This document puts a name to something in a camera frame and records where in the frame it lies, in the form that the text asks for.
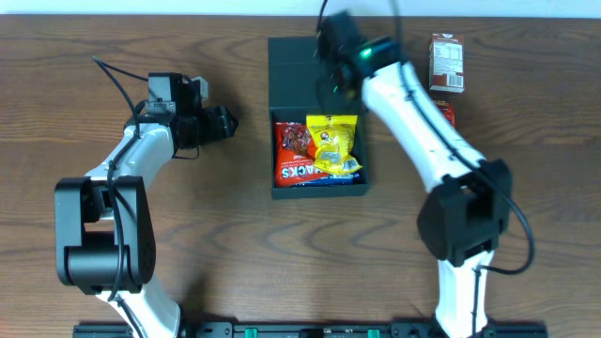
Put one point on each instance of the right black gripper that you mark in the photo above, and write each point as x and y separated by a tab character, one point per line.
329	69

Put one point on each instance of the black gift box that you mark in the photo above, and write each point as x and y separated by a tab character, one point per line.
299	85

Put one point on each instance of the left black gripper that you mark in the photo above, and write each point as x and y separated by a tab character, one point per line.
216	124

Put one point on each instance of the yellow snack bag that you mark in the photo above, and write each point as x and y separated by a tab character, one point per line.
333	136

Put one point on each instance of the blue cookie packet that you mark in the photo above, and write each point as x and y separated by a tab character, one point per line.
332	180

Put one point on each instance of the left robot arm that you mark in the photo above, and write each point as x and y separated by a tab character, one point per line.
104	239

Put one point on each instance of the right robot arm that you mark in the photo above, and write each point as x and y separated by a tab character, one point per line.
464	212

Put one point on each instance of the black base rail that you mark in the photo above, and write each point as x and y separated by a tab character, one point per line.
399	329

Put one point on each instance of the brown drink carton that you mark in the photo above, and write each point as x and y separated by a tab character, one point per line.
446	63

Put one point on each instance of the Hello Panda biscuit box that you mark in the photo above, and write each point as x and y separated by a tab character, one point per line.
447	109

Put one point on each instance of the red Hacks candy bag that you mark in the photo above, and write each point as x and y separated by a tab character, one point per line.
295	155

